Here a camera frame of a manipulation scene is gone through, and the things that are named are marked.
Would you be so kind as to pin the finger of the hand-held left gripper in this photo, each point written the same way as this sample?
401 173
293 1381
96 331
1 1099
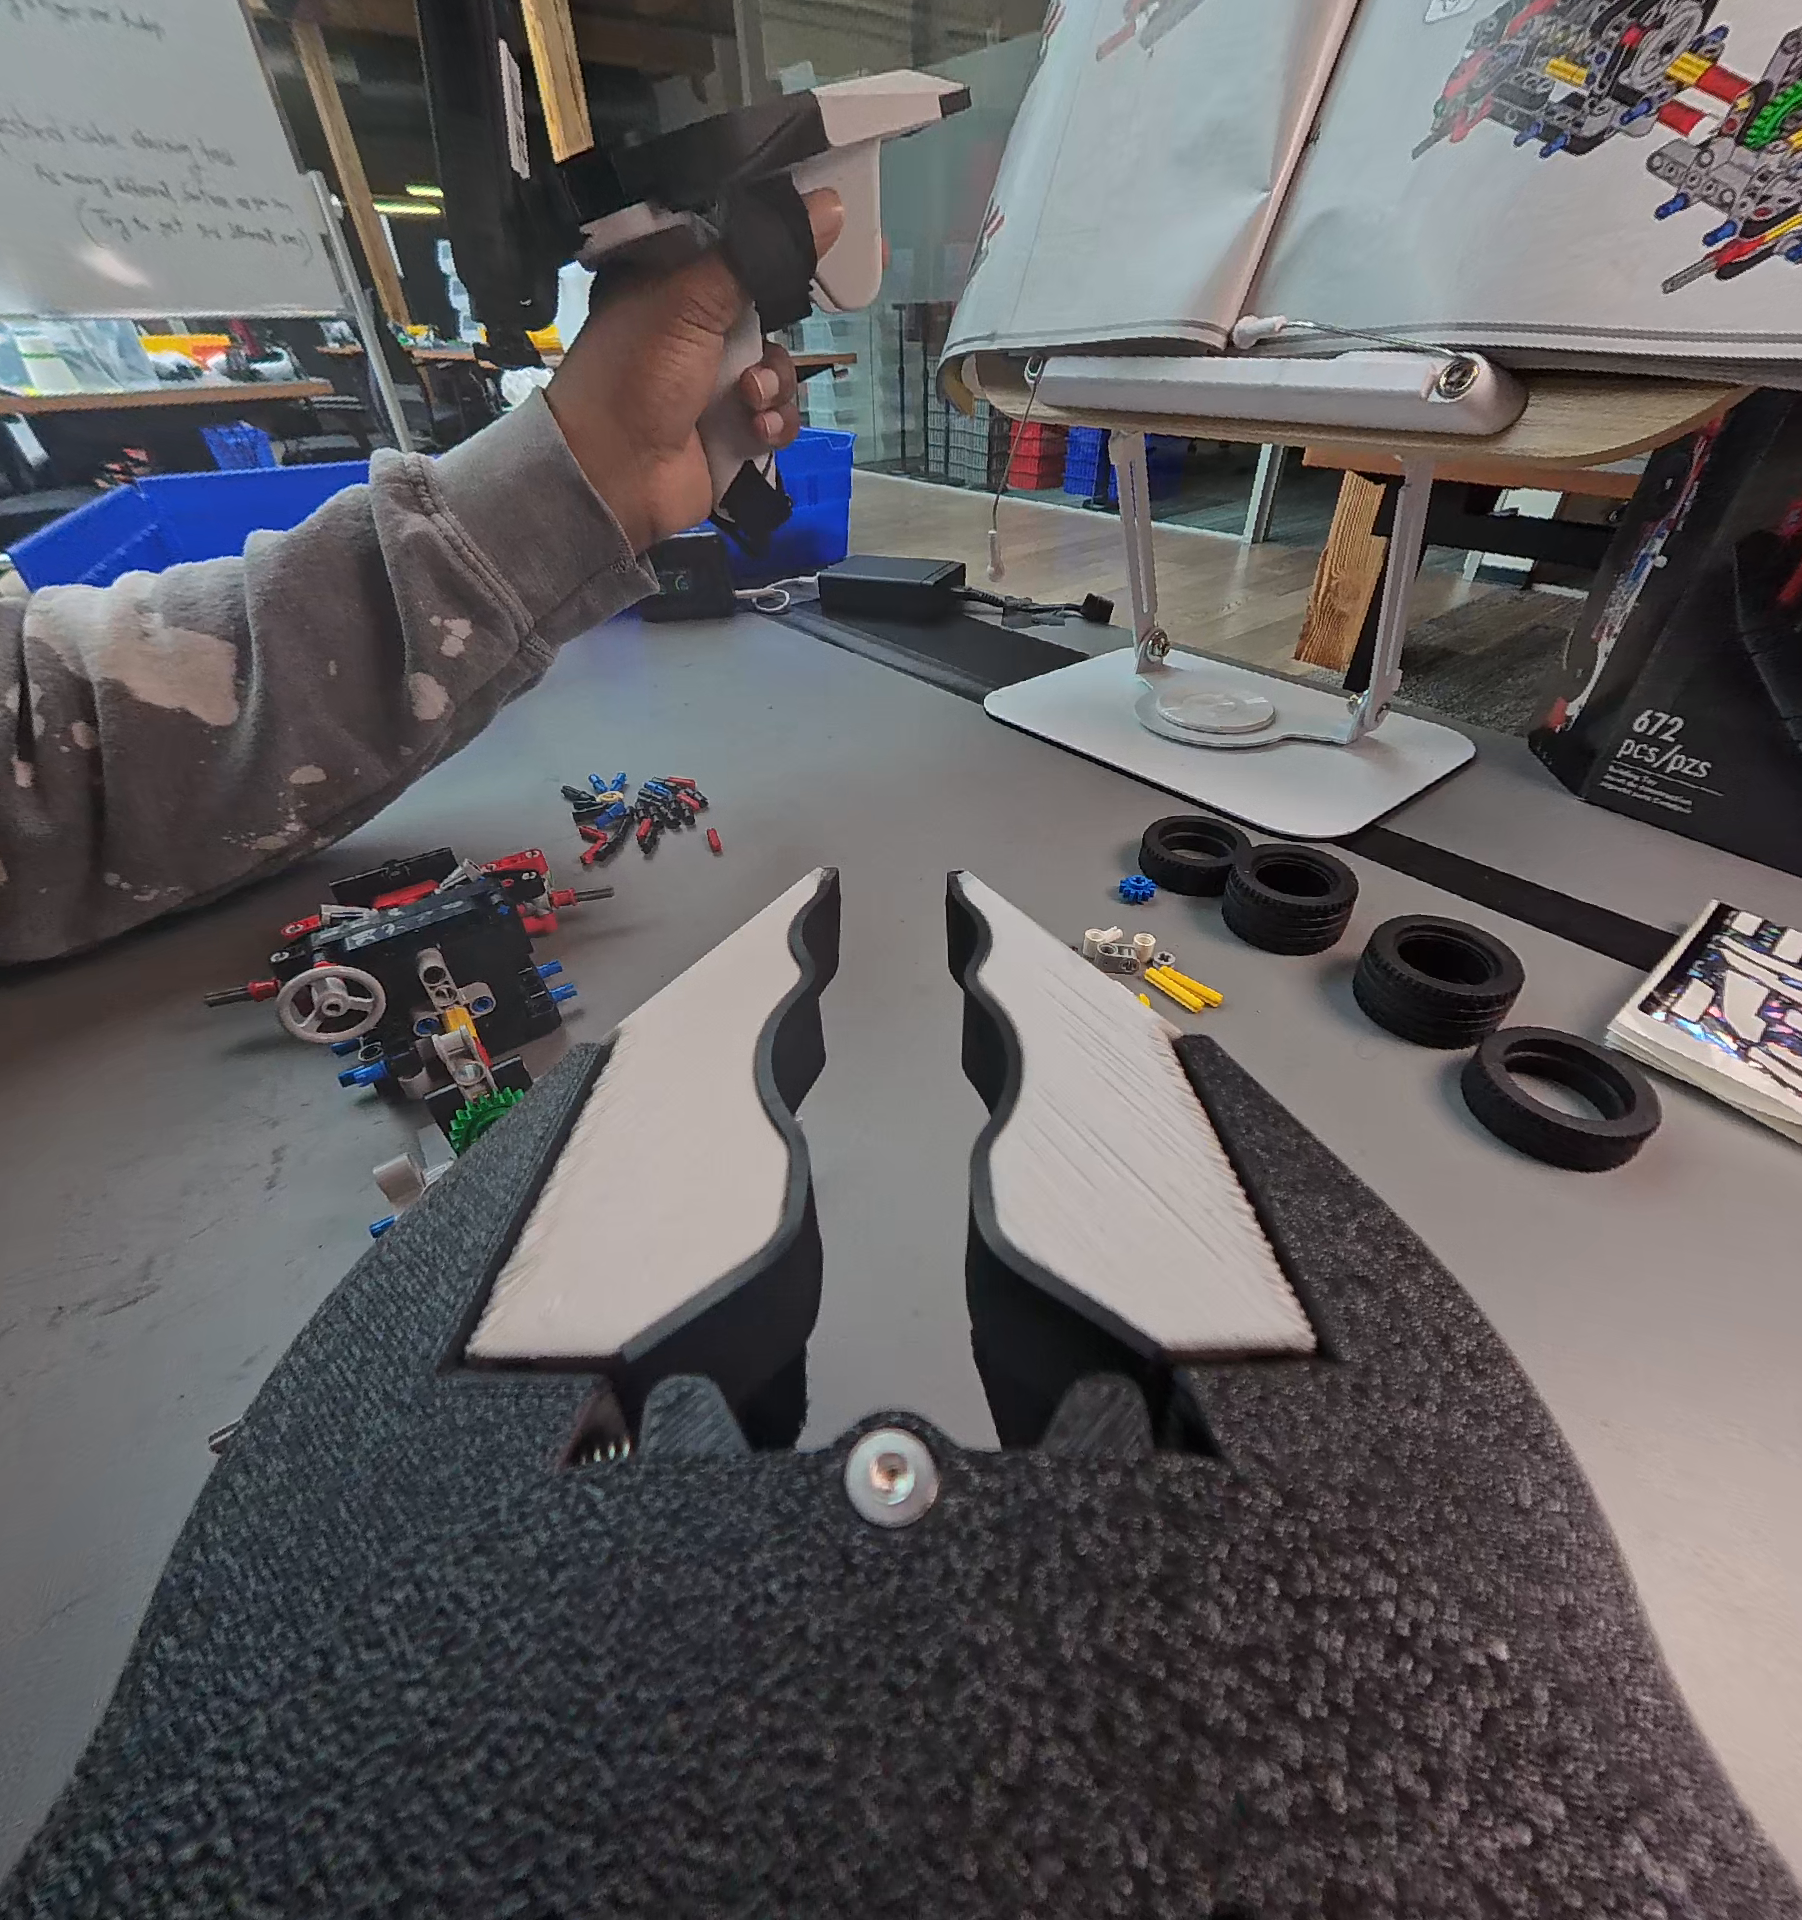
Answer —
648 240
871 113

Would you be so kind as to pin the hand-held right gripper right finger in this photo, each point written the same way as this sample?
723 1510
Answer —
1126 1201

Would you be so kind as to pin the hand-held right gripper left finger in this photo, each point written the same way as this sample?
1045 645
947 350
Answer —
648 1201

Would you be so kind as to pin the grey differential gear assembly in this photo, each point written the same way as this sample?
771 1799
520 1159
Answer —
486 1118

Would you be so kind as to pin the building instruction booklet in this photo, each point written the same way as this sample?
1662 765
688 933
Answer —
1172 180

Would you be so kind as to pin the black lego chassis with steering wheel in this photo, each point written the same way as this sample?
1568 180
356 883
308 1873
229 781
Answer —
437 931

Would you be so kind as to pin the person's left forearm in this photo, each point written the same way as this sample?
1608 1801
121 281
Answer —
242 705

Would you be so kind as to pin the grey desk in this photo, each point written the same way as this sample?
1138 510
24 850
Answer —
871 781

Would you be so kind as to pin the person's left hand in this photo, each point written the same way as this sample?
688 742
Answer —
648 391

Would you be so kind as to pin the cluster of yellow white pieces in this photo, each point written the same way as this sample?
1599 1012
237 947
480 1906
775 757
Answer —
1188 987

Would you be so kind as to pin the black rubber toy tire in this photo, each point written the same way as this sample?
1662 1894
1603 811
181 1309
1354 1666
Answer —
1487 1103
1248 916
1383 991
1157 864

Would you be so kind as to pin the small black charger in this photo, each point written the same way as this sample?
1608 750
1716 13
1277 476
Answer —
692 578

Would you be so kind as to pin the shelf of storage bins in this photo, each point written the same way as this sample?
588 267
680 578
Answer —
1053 451

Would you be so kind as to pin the pile of coloured toy pins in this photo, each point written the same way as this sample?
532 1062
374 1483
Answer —
640 811

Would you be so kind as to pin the black power adapter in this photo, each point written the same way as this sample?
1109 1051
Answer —
887 586

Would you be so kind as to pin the small blue crate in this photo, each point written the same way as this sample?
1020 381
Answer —
237 447

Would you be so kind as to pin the white book stand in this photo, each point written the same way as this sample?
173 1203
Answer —
1383 773

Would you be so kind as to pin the wooden background table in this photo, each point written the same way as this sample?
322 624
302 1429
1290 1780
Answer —
152 395

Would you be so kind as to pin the whiteboard with handwriting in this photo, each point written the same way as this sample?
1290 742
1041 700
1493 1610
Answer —
123 151

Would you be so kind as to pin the large blue storage bin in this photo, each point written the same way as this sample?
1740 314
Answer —
167 518

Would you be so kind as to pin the shiny sticker sheet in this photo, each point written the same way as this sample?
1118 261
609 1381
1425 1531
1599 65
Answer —
1742 1020

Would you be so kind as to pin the wooden table leg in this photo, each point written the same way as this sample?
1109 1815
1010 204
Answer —
1352 570

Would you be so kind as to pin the black toy car set box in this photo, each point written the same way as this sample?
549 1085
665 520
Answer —
1742 676

